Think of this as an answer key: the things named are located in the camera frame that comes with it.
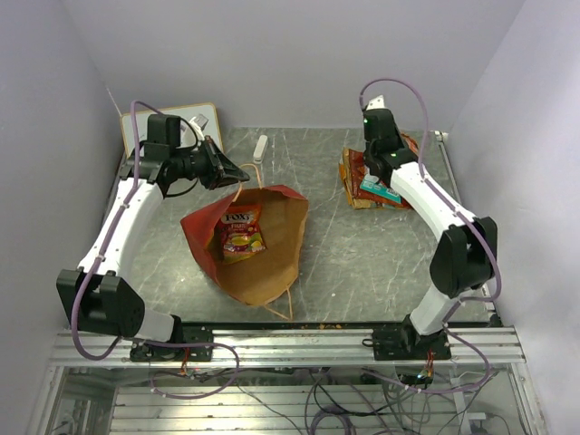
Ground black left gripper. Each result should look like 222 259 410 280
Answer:
171 136 250 190

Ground Fox's fruit candy bag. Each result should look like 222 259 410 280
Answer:
217 204 266 264

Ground red paper bag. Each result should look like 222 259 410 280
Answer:
181 170 309 308

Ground gold foil snack packet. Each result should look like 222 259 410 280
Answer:
338 147 413 210

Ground teal snack packet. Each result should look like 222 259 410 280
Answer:
360 174 401 204

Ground red Doritos bag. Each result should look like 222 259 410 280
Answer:
339 148 411 209

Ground colourful striped snack packet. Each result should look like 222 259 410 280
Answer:
401 132 419 155

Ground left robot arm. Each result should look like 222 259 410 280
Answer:
56 111 249 361

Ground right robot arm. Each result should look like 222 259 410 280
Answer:
362 102 499 359

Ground white marker eraser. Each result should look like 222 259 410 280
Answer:
253 135 269 164

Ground small whiteboard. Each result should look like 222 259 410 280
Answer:
120 102 226 158

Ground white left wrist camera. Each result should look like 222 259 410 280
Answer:
181 113 208 147

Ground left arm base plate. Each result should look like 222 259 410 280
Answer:
130 326 214 363

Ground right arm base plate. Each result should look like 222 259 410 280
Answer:
368 325 451 362

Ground loose cables under frame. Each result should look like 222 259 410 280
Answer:
149 366 504 435

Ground aluminium rail frame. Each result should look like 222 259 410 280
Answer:
30 128 546 434

